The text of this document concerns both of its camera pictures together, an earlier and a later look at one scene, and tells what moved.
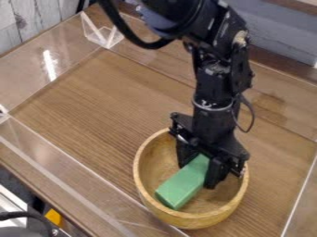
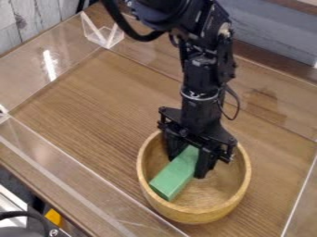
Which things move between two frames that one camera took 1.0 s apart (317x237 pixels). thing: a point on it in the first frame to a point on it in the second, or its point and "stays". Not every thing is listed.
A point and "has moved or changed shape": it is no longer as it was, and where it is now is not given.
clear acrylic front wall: [92, 208] stays
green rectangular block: [186, 184] has moved or changed shape
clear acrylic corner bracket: [107, 35] stays
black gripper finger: [186, 153] to [175, 143]
